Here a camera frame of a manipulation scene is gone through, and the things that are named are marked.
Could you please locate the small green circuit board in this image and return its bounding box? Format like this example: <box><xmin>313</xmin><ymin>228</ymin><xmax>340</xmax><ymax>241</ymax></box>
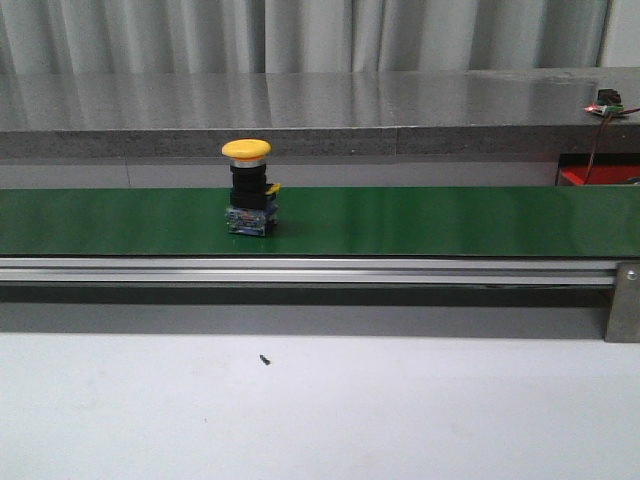
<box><xmin>584</xmin><ymin>103</ymin><xmax>627</xmax><ymax>118</ymax></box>

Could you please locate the red plastic tray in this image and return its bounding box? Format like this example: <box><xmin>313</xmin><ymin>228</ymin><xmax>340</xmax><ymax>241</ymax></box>
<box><xmin>557</xmin><ymin>165</ymin><xmax>639</xmax><ymax>186</ymax></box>

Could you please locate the grey stone shelf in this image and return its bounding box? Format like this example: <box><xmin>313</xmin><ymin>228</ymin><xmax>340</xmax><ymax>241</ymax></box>
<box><xmin>1</xmin><ymin>67</ymin><xmax>639</xmax><ymax>158</ymax></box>

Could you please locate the red and black wire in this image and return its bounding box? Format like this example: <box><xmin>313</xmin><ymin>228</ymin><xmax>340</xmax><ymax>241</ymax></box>
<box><xmin>584</xmin><ymin>107</ymin><xmax>640</xmax><ymax>184</ymax></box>

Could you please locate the aluminium conveyor frame rail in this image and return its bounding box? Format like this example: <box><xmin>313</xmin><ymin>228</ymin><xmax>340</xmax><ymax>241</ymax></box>
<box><xmin>1</xmin><ymin>257</ymin><xmax>639</xmax><ymax>287</ymax></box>

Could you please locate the yellow mushroom push button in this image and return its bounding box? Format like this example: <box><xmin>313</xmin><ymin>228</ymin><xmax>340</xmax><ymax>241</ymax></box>
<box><xmin>221</xmin><ymin>138</ymin><xmax>281</xmax><ymax>237</ymax></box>

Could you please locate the grey curtain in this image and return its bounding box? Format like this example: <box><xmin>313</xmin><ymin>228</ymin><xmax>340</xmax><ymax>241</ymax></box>
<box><xmin>1</xmin><ymin>1</ymin><xmax>639</xmax><ymax>74</ymax></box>

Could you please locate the steel conveyor support bracket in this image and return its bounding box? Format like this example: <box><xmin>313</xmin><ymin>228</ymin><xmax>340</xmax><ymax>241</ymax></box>
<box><xmin>604</xmin><ymin>262</ymin><xmax>640</xmax><ymax>343</ymax></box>

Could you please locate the small black connector block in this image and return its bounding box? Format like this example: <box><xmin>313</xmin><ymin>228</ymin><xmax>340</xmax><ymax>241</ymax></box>
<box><xmin>597</xmin><ymin>88</ymin><xmax>622</xmax><ymax>106</ymax></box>

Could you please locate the green conveyor belt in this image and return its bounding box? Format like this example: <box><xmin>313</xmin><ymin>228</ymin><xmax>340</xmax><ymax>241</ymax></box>
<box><xmin>1</xmin><ymin>186</ymin><xmax>639</xmax><ymax>258</ymax></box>

